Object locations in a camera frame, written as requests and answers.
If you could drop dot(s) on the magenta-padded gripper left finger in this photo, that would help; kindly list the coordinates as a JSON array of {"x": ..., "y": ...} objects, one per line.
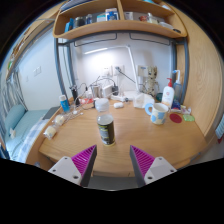
[{"x": 68, "y": 168}]

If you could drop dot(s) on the white tape roll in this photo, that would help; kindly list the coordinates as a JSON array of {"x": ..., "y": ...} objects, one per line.
[
  {"x": 50, "y": 132},
  {"x": 60, "y": 120}
]

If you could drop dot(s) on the steel cup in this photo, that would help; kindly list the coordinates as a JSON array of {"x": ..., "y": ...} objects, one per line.
[{"x": 96, "y": 91}]

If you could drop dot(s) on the clear blue spray bottle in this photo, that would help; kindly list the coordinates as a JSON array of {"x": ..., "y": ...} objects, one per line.
[{"x": 178, "y": 88}]

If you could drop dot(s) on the white desk lamp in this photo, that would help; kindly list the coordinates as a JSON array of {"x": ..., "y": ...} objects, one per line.
[{"x": 133, "y": 73}]

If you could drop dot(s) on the white and pink small packet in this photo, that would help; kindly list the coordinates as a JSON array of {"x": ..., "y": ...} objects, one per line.
[{"x": 186, "y": 110}]

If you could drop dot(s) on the white wall box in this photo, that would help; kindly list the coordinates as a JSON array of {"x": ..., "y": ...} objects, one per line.
[{"x": 142, "y": 70}]

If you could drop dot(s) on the grey metal desk frame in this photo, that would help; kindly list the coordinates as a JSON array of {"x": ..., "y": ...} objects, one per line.
[{"x": 57, "y": 66}]

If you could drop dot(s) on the white earbuds case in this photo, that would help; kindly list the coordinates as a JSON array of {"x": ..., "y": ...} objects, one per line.
[{"x": 118, "y": 105}]

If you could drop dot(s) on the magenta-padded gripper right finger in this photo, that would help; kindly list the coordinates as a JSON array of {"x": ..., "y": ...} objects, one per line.
[{"x": 156, "y": 168}]

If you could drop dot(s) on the bed with light blue sheet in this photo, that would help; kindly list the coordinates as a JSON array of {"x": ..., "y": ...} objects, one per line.
[{"x": 20, "y": 128}]

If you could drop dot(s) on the clear bottle with dark label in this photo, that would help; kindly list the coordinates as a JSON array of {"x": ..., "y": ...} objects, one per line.
[{"x": 106, "y": 130}]

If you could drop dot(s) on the white crumpled tissue pack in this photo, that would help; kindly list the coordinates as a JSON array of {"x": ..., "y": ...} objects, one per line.
[{"x": 143, "y": 100}]

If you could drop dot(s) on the brown tree creature figurine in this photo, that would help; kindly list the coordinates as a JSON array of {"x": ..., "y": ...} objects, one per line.
[{"x": 152, "y": 81}]

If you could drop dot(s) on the small blue and white bottle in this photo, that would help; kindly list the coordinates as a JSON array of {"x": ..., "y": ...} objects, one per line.
[{"x": 64, "y": 105}]

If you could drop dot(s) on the white charger block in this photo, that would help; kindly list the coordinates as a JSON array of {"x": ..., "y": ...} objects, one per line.
[{"x": 107, "y": 91}]

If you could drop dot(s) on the teal round container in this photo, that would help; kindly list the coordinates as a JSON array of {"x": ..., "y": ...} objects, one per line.
[{"x": 159, "y": 97}]

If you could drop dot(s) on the white pump bottle red nozzle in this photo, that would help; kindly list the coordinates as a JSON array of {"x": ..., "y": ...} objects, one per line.
[{"x": 168, "y": 95}]

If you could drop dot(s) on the wooden shelf unit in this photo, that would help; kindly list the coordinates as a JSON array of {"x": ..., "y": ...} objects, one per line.
[{"x": 116, "y": 26}]

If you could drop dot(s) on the white mug with blue patches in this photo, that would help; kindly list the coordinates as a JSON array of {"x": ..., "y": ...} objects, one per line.
[{"x": 160, "y": 115}]

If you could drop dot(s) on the dark blue packet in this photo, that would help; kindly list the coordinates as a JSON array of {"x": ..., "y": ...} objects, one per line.
[{"x": 176, "y": 106}]

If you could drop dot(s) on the small green packet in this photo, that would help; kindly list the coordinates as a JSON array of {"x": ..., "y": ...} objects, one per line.
[{"x": 188, "y": 118}]

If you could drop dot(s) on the flat round red coaster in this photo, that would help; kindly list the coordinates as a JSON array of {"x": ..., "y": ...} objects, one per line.
[{"x": 175, "y": 118}]

